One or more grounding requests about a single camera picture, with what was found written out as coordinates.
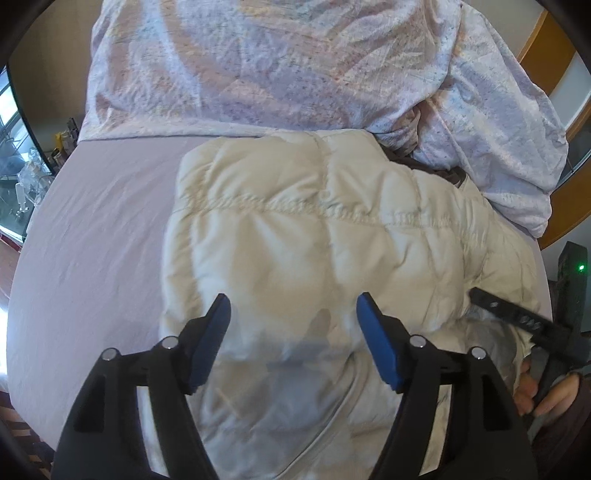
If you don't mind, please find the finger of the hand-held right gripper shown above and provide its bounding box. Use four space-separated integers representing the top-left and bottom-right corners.
469 287 559 340

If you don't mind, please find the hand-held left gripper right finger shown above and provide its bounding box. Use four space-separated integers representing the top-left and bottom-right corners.
356 292 539 480

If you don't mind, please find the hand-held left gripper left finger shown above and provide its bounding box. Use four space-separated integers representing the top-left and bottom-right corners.
53 293 232 480

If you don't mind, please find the white puffer jacket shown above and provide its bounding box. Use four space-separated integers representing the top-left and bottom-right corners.
157 129 543 480

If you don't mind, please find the person's right forearm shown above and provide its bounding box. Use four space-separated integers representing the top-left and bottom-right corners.
531 383 591 480

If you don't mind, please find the person's right hand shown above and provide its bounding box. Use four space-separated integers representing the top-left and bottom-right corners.
515 357 580 416

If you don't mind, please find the bed with lilac sheet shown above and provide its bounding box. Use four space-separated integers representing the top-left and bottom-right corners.
7 134 555 462

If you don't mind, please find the striped rug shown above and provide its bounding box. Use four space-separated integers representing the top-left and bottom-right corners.
0 392 56 480

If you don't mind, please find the wooden headboard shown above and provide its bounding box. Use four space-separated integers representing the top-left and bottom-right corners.
517 11 591 252

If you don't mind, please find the lilac patterned duvet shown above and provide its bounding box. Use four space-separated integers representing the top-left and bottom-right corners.
78 0 568 238

